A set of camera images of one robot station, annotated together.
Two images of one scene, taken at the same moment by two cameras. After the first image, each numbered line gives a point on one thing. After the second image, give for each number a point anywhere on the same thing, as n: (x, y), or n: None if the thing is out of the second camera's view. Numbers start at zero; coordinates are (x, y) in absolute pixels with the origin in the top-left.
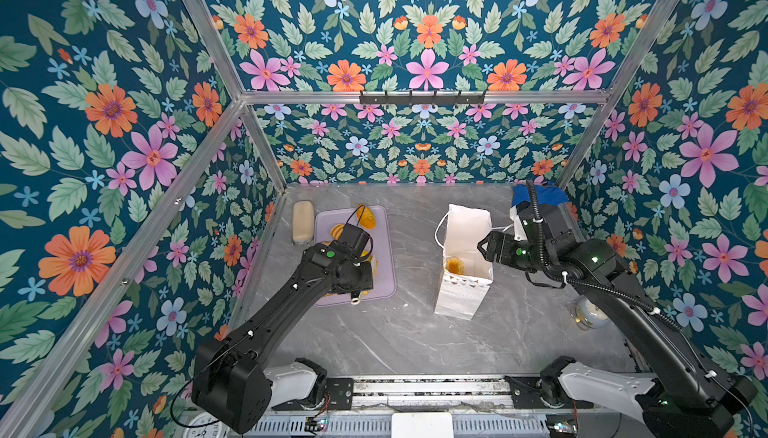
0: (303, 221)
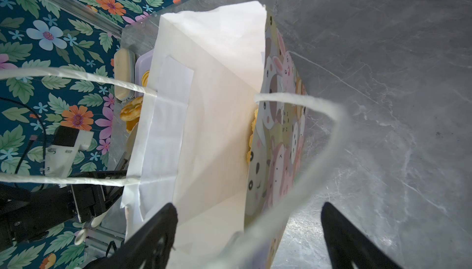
0: (125, 70)
